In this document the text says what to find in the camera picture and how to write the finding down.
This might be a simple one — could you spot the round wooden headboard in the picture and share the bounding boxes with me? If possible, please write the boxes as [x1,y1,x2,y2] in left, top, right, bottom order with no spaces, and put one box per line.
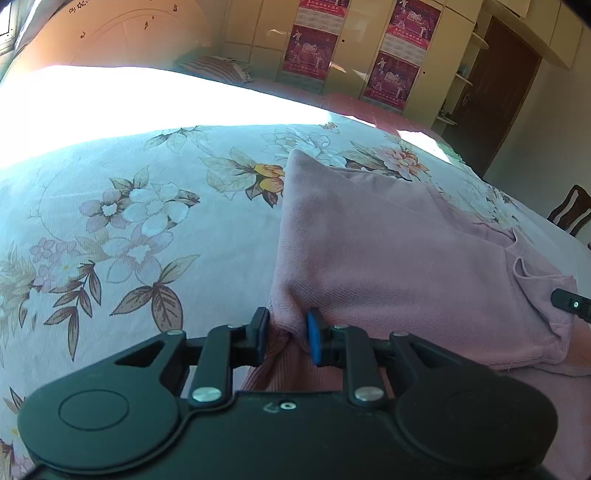
[9,0,214,75]

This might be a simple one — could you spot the cream wardrobe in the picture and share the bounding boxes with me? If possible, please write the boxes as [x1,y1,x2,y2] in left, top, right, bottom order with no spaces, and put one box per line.
[210,0,491,132]

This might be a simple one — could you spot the magenta wall poster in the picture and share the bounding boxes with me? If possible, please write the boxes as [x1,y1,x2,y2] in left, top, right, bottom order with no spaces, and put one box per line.
[386,0,443,43]
[362,51,422,110]
[281,24,341,80]
[298,0,350,20]

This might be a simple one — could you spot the striped pillow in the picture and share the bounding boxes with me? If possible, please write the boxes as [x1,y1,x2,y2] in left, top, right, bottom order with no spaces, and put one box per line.
[178,55,256,85]

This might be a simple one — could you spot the pink bedspread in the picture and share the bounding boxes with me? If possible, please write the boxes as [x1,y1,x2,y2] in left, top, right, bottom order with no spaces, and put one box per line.
[247,76,455,146]

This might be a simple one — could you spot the window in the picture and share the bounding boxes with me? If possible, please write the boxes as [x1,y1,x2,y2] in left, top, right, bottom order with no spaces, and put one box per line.
[0,0,25,52]

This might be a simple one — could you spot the cream overhead cabinet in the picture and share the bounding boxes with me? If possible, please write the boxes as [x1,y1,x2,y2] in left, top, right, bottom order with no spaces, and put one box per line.
[482,0,586,71]

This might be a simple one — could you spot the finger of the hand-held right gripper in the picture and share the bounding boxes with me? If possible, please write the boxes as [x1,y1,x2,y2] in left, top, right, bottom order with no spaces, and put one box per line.
[551,288,591,325]

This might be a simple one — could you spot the dark wooden chair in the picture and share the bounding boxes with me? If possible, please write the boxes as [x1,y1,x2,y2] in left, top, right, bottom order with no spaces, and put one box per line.
[547,185,591,237]

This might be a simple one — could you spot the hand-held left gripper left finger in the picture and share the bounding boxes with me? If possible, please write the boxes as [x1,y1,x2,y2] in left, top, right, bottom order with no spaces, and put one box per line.
[113,307,271,405]

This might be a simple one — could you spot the dark wooden door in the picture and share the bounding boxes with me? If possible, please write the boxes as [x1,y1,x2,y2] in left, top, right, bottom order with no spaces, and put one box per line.
[442,16,542,180]

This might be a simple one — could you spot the pink knit garment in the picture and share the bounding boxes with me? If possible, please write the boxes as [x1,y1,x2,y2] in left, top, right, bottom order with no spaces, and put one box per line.
[241,148,579,401]

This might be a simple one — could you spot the cream corner shelf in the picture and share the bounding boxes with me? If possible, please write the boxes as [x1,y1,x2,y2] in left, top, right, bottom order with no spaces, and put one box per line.
[431,25,490,127]

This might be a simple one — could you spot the floral bed sheet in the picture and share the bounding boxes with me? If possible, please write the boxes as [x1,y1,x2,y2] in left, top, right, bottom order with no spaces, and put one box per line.
[0,65,591,480]

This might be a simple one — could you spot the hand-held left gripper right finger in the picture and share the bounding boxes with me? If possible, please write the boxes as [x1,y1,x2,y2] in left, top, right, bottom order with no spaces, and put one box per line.
[306,307,445,408]

